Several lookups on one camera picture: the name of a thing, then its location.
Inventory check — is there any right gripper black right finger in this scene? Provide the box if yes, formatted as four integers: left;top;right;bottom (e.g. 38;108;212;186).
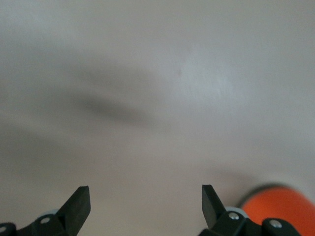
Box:
199;184;302;236

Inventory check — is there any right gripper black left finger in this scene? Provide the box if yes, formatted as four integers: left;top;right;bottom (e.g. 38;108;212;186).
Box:
0;186;91;236

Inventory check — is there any orange can with grey lid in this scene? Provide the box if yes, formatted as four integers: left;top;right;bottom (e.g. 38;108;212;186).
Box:
240;183;315;236

